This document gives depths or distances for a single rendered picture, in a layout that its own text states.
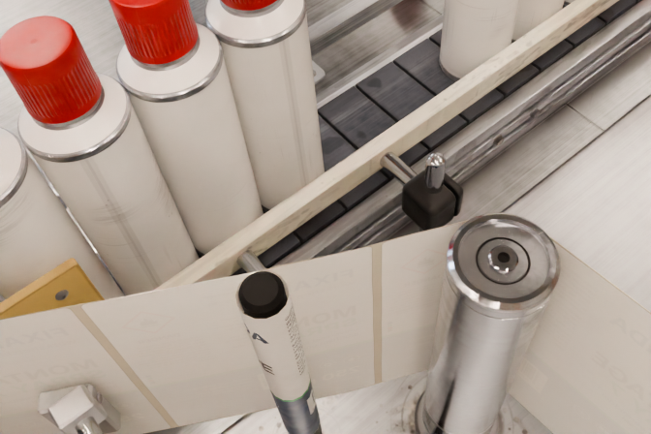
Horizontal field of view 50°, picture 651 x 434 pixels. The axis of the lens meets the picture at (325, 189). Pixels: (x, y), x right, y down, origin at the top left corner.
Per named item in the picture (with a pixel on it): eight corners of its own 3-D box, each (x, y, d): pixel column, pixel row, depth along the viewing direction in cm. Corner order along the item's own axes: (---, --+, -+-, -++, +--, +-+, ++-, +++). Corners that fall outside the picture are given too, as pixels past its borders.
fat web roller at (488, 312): (454, 481, 37) (507, 347, 22) (397, 416, 40) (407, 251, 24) (514, 426, 39) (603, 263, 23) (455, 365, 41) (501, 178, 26)
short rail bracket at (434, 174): (424, 283, 50) (435, 186, 40) (396, 255, 51) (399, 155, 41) (457, 257, 51) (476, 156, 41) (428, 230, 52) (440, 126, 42)
